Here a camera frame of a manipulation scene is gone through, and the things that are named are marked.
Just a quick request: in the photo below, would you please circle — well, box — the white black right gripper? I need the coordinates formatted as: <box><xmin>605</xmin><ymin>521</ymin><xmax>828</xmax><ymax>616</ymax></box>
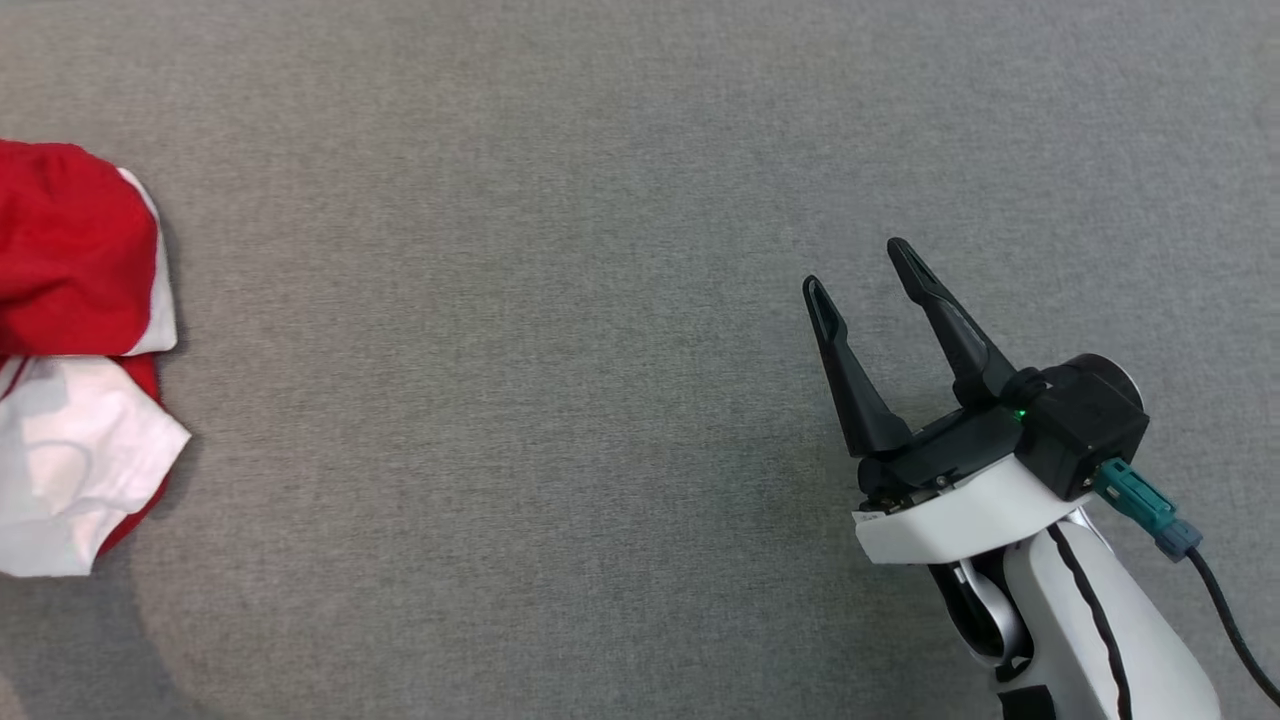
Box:
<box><xmin>802</xmin><ymin>237</ymin><xmax>1097</xmax><ymax>566</ymax></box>

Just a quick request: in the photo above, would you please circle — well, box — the teal cable connector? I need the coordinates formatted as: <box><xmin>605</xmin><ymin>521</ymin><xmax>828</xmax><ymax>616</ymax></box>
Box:
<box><xmin>1093</xmin><ymin>458</ymin><xmax>1203</xmax><ymax>563</ymax></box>

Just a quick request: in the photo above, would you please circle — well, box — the black camera cable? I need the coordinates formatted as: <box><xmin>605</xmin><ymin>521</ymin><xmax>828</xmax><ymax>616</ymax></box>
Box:
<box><xmin>1185</xmin><ymin>545</ymin><xmax>1280</xmax><ymax>707</ymax></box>

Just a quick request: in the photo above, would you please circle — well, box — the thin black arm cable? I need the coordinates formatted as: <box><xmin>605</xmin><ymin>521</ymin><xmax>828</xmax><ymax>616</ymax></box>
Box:
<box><xmin>1045</xmin><ymin>520</ymin><xmax>1133</xmax><ymax>720</ymax></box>

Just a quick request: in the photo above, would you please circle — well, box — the red white basketball jersey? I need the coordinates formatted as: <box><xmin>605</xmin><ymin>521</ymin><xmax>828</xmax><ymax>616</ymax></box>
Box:
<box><xmin>0</xmin><ymin>352</ymin><xmax>192</xmax><ymax>579</ymax></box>

